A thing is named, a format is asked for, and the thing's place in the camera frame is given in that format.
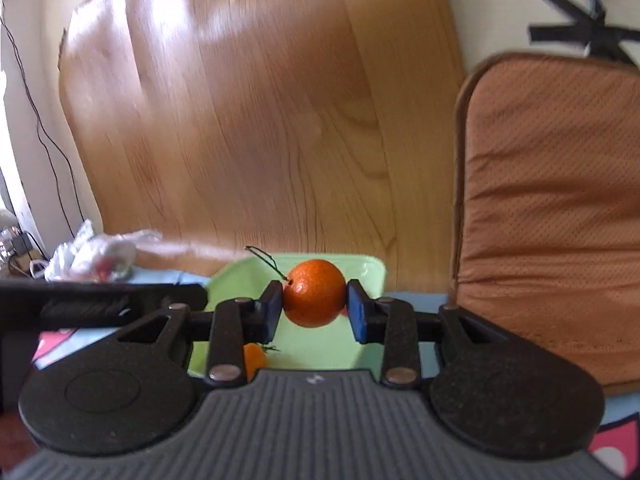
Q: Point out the clear plastic fruit bag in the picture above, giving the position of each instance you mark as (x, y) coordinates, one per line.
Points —
(93, 257)

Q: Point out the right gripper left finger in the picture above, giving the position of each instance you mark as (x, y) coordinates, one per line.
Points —
(237, 322)

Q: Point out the wooden headboard panel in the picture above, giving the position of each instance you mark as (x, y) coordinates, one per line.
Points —
(290, 125)

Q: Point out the cartoon pig tablecloth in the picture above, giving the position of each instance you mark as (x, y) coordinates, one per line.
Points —
(131, 402)

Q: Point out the brown seat cushion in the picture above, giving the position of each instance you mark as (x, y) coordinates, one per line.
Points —
(546, 207)

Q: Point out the small orange mandarin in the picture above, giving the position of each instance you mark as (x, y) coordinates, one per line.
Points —
(315, 294)

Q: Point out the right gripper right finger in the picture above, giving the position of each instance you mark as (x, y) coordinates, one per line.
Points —
(392, 323)

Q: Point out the orange tomato in basket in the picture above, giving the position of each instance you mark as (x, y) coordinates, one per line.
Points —
(255, 358)

